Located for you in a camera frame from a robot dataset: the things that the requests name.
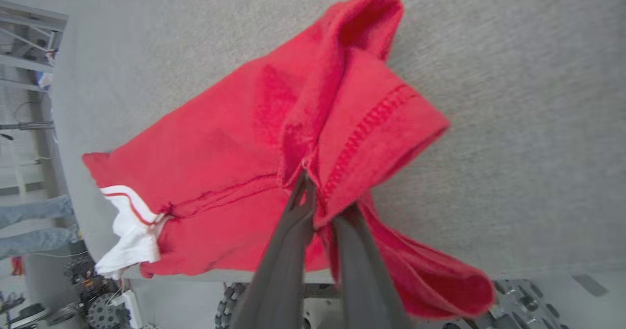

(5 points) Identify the black geared wheel machine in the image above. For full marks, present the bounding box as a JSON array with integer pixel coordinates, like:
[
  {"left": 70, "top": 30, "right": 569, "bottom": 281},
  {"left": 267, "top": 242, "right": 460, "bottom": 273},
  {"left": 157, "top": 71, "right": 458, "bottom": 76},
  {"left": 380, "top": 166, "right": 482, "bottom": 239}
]
[{"left": 64, "top": 253, "right": 131, "bottom": 329}]

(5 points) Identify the red and white jersey shirt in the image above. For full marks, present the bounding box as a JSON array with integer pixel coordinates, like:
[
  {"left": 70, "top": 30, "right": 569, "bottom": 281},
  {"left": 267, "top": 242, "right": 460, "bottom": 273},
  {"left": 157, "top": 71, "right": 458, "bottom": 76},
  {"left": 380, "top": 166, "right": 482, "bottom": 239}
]
[{"left": 82, "top": 0, "right": 497, "bottom": 320}]

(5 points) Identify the grey fabric padded platform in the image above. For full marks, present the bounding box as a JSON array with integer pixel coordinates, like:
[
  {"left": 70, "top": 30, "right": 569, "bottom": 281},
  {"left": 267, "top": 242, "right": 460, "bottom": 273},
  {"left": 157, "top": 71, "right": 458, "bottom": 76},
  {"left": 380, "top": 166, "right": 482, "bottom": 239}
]
[{"left": 49, "top": 0, "right": 626, "bottom": 285}]

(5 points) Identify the silver perforated metal plate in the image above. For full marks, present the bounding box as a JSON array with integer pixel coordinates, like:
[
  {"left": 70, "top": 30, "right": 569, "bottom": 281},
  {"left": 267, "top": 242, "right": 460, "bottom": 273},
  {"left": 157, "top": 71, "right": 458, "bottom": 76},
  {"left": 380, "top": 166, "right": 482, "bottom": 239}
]
[{"left": 469, "top": 279, "right": 571, "bottom": 329}]

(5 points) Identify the black knobby wheel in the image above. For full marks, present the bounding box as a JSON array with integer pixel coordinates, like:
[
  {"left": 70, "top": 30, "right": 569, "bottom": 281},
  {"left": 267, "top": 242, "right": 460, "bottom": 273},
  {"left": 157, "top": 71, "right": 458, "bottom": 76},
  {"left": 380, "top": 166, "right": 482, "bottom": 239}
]
[{"left": 215, "top": 283, "right": 248, "bottom": 329}]

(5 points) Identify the person in blue jeans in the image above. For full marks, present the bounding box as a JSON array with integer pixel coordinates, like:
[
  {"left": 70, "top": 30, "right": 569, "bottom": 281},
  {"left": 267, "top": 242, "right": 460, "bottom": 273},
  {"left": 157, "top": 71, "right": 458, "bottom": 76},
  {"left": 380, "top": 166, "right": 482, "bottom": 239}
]
[{"left": 0, "top": 195, "right": 81, "bottom": 261}]

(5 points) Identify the white metal desk frame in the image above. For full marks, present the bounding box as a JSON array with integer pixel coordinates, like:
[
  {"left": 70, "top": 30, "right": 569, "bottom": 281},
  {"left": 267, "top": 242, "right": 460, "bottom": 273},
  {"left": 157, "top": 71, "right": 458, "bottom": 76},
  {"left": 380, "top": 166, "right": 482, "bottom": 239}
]
[{"left": 0, "top": 0, "right": 69, "bottom": 73}]

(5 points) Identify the grey tape strip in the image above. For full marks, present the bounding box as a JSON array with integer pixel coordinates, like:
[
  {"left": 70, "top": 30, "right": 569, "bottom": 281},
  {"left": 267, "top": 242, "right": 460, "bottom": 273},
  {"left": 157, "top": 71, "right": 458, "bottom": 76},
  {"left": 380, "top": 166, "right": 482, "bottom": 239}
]
[{"left": 571, "top": 274, "right": 610, "bottom": 298}]

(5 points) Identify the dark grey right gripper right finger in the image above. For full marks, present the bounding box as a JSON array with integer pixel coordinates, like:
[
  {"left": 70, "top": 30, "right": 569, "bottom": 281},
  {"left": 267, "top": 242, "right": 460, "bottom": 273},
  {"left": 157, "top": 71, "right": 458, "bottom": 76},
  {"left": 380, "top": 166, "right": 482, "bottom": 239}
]
[{"left": 332, "top": 204, "right": 412, "bottom": 329}]

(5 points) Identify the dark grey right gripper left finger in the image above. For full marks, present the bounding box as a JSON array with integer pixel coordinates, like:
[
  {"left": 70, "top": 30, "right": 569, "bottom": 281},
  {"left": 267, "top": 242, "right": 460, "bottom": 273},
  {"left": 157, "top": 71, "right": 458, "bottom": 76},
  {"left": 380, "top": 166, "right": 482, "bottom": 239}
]
[{"left": 235, "top": 170, "right": 317, "bottom": 329}]

